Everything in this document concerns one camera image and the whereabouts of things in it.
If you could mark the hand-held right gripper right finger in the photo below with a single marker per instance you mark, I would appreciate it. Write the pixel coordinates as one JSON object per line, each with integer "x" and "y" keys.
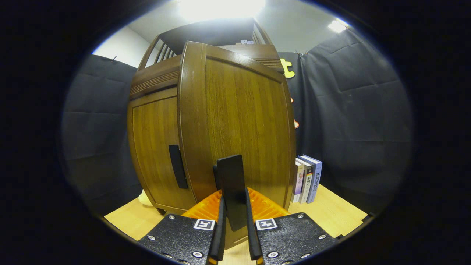
{"x": 252, "y": 239}

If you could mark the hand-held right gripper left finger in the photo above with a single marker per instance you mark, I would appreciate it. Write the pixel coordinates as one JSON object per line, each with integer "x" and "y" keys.
{"x": 222, "y": 235}

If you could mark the wooden cabinet door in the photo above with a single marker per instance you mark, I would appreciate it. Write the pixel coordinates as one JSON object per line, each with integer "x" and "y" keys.
{"x": 154, "y": 147}
{"x": 235, "y": 110}

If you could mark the wooden double-door shoe cabinet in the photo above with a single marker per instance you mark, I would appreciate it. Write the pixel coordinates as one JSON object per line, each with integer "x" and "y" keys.
{"x": 213, "y": 35}

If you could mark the white purple book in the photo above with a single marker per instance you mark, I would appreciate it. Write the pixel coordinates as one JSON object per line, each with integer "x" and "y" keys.
{"x": 298, "y": 182}

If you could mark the grey book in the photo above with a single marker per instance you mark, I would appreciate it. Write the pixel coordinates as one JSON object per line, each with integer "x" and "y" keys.
{"x": 307, "y": 182}

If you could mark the cream plush toy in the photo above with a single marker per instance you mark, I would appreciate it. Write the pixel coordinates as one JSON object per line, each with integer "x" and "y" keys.
{"x": 144, "y": 200}

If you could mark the blue book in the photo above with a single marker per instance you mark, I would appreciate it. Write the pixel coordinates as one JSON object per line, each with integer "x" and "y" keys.
{"x": 315, "y": 180}

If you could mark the black backdrop cloth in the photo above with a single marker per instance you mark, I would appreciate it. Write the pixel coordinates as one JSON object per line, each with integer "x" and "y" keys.
{"x": 349, "y": 110}

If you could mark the large rectangular ceiling light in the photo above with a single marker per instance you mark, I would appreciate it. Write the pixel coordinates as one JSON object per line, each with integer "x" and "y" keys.
{"x": 220, "y": 9}

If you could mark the small ceiling light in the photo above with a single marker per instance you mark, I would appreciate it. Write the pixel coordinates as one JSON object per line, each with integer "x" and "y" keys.
{"x": 337, "y": 25}

